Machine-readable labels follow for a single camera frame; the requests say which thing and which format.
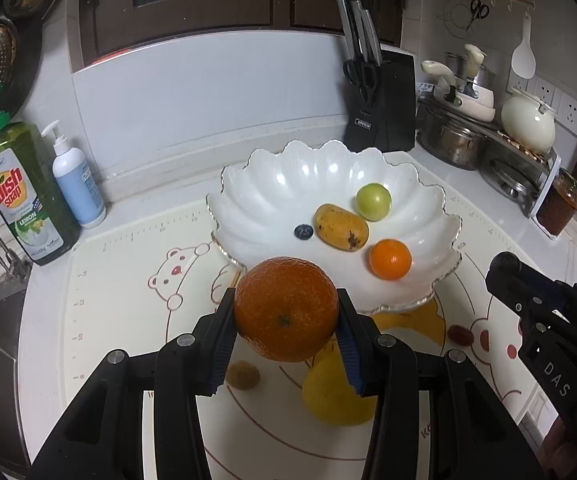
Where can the blueberry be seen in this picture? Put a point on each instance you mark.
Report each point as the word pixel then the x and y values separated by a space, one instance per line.
pixel 304 231

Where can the white wall socket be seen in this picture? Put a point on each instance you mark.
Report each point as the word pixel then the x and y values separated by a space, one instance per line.
pixel 573 112
pixel 548 95

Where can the large chrome faucet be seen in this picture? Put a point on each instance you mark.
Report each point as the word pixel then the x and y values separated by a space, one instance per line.
pixel 11 260

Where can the white sided pot shelf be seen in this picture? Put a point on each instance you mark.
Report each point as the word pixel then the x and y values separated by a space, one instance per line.
pixel 543 180

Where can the green dish soap bottle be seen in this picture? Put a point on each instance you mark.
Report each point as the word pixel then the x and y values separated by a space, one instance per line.
pixel 23 195

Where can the white rice paddle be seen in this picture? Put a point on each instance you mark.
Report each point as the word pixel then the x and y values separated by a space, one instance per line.
pixel 523 60

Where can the yellow lemon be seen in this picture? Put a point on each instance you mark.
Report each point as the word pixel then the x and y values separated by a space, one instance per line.
pixel 328 402

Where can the small steel lidded pot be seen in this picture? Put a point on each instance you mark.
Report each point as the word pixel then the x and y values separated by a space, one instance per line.
pixel 483 77

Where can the flat steel lidded pan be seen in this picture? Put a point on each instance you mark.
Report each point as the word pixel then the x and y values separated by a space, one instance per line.
pixel 511 182

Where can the black kitchen scissors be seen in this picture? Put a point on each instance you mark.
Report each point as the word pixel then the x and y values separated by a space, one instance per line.
pixel 363 80

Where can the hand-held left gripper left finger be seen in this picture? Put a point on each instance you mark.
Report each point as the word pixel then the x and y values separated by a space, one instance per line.
pixel 218 355

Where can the white ceramic lidded pot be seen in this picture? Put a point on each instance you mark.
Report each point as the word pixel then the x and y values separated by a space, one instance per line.
pixel 528 122

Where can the white scalloped bowl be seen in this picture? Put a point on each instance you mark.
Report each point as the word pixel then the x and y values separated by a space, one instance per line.
pixel 278 195

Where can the yellow mango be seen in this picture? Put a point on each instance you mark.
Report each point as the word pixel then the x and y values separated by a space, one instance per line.
pixel 341 227

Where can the red date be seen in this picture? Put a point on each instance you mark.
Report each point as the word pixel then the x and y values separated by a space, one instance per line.
pixel 460 335

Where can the large steel pot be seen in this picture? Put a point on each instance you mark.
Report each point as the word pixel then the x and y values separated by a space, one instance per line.
pixel 453 142

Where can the glass jar of red sauce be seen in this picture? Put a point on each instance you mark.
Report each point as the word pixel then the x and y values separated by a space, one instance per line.
pixel 558 205

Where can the black knife block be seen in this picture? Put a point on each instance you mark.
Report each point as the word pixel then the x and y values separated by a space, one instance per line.
pixel 386 105

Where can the orange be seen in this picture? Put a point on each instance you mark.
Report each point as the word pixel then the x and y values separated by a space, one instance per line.
pixel 390 259
pixel 283 305

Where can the white blue pump bottle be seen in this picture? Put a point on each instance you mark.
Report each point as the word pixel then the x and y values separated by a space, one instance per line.
pixel 76 185

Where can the bear print baking mat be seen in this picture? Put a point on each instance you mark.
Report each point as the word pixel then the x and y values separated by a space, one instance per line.
pixel 133 340

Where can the person's right hand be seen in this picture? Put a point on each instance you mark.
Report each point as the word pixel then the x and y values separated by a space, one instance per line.
pixel 558 445

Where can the small hanging scissors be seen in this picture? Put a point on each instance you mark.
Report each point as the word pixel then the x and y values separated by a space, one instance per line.
pixel 478 10

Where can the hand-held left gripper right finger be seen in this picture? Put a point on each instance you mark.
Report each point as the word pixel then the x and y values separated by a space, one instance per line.
pixel 349 360

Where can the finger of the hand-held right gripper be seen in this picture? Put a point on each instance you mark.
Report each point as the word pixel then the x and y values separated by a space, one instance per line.
pixel 513 280

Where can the small brown kiwi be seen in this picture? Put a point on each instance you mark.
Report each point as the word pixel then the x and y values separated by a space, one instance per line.
pixel 242 374

